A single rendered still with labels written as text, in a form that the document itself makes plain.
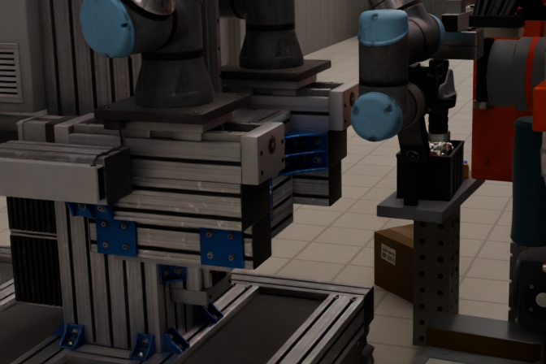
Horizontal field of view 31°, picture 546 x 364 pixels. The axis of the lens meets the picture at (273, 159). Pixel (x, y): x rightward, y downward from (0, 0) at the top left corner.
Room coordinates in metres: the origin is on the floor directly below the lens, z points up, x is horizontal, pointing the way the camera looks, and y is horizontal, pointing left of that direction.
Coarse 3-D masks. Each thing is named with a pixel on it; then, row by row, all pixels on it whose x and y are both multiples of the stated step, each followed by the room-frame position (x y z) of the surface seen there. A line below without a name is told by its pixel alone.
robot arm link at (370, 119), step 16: (368, 96) 1.46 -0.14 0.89; (384, 96) 1.46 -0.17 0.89; (400, 96) 1.48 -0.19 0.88; (352, 112) 1.47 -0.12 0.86; (368, 112) 1.46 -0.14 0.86; (384, 112) 1.45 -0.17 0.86; (400, 112) 1.46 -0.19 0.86; (416, 112) 1.54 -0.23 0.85; (368, 128) 1.46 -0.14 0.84; (384, 128) 1.45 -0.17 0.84; (400, 128) 1.47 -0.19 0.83
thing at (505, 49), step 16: (496, 48) 1.86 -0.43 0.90; (512, 48) 1.85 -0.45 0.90; (528, 48) 1.83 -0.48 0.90; (496, 64) 1.84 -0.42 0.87; (512, 64) 1.83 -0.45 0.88; (528, 64) 1.81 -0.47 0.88; (544, 64) 1.80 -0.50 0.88; (496, 80) 1.84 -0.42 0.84; (512, 80) 1.82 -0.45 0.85; (528, 80) 1.80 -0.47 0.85; (496, 96) 1.85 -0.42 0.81; (512, 96) 1.83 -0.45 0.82; (528, 96) 1.81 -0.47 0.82
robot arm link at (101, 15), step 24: (96, 0) 1.69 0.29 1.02; (120, 0) 1.68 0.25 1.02; (144, 0) 1.67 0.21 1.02; (168, 0) 1.70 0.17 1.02; (96, 24) 1.70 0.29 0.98; (120, 24) 1.66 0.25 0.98; (144, 24) 1.69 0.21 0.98; (168, 24) 1.76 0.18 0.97; (96, 48) 1.70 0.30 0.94; (120, 48) 1.68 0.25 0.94; (144, 48) 1.73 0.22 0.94
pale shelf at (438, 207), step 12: (468, 180) 2.60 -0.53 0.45; (480, 180) 2.65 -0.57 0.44; (456, 192) 2.49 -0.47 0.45; (468, 192) 2.54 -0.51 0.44; (384, 204) 2.40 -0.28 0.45; (396, 204) 2.39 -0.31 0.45; (420, 204) 2.39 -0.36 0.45; (432, 204) 2.39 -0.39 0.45; (444, 204) 2.38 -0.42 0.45; (456, 204) 2.43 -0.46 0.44; (384, 216) 2.38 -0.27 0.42; (396, 216) 2.37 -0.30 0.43; (408, 216) 2.36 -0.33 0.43; (420, 216) 2.34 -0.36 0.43; (432, 216) 2.33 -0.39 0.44; (444, 216) 2.34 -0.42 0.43
